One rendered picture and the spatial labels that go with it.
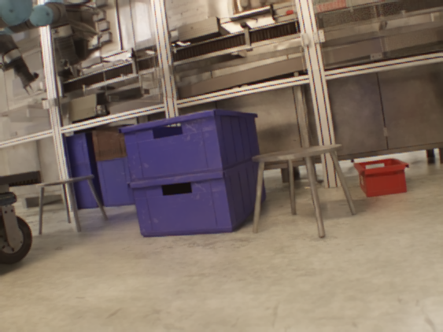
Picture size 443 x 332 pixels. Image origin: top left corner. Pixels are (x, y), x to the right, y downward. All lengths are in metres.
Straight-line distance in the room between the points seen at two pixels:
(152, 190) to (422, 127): 1.55
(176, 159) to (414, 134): 1.43
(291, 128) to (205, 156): 1.06
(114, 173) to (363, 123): 1.61
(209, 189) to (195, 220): 0.13
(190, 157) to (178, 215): 0.22
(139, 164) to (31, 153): 2.11
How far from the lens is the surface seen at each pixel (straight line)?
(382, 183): 1.55
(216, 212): 1.25
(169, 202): 1.32
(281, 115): 2.22
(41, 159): 3.29
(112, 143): 2.44
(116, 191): 2.46
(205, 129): 1.23
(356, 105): 2.18
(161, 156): 1.31
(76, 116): 2.63
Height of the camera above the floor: 0.32
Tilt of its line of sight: 3 degrees down
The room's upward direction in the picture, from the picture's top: 9 degrees counter-clockwise
